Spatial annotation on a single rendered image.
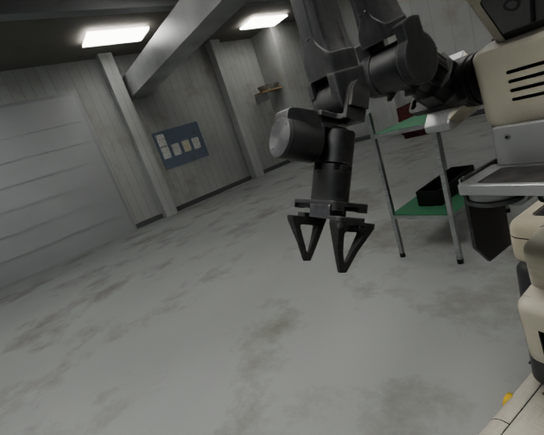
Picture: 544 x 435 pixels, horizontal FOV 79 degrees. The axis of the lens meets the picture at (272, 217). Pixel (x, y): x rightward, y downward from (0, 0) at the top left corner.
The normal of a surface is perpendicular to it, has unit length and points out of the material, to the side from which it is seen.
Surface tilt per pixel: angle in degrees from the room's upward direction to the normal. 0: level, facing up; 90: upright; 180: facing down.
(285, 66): 90
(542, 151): 90
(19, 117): 90
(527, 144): 90
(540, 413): 0
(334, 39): 80
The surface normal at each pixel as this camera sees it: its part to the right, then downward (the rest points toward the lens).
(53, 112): 0.60, 0.00
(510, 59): -0.77, 0.51
